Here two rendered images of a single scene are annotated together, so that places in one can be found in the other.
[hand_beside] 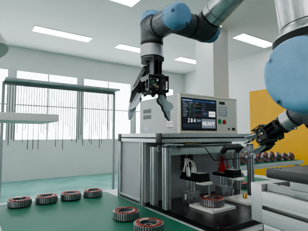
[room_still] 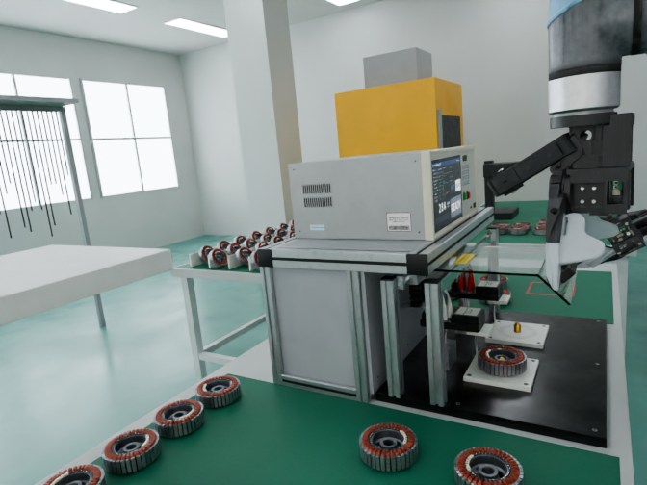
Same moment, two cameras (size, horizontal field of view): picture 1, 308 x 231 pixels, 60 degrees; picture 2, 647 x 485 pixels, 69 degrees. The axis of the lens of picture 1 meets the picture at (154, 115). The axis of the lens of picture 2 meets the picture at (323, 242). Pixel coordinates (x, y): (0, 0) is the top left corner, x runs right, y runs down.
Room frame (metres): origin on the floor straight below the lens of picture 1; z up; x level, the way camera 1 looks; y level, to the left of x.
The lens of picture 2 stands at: (0.47, 0.54, 1.34)
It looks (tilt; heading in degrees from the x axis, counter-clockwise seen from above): 11 degrees down; 336
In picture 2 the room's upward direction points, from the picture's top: 5 degrees counter-clockwise
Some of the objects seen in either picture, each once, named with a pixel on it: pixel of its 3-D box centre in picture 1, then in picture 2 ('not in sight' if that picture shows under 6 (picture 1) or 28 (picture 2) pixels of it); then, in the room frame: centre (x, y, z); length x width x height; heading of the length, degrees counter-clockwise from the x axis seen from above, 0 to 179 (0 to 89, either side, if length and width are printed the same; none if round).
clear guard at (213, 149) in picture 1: (206, 150); (494, 270); (1.26, -0.24, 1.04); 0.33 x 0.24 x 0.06; 34
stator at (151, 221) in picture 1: (148, 226); (488, 473); (1.02, 0.02, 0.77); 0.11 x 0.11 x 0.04
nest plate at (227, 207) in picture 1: (211, 206); (502, 370); (1.27, -0.27, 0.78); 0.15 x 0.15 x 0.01; 34
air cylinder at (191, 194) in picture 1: (190, 195); (443, 353); (1.39, -0.19, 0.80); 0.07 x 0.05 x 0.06; 124
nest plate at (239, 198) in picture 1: (244, 199); (517, 333); (1.40, -0.47, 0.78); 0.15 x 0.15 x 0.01; 34
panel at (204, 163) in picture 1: (193, 167); (416, 292); (1.55, -0.23, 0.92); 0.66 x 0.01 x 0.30; 124
